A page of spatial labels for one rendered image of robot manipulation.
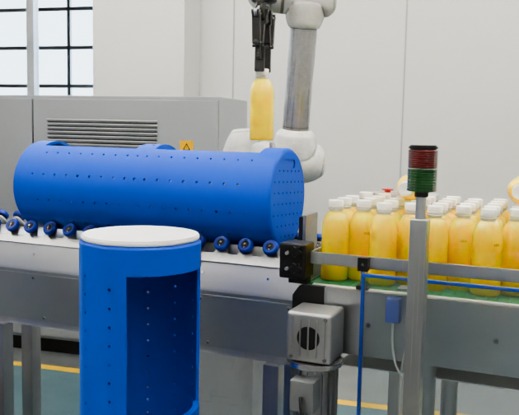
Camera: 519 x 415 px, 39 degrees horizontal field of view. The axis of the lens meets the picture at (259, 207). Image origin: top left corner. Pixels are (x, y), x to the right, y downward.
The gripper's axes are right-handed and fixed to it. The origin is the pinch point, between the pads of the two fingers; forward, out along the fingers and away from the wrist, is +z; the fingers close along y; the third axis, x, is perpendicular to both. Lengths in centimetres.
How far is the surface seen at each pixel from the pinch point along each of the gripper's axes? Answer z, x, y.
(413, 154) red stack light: 24, 54, 45
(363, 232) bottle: 46, 37, 19
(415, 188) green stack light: 31, 55, 45
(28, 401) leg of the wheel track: 118, -86, 2
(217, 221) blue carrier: 45.7, -4.3, 19.1
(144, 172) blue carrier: 33.3, -28.3, 19.0
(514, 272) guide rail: 51, 75, 27
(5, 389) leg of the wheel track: 109, -84, 16
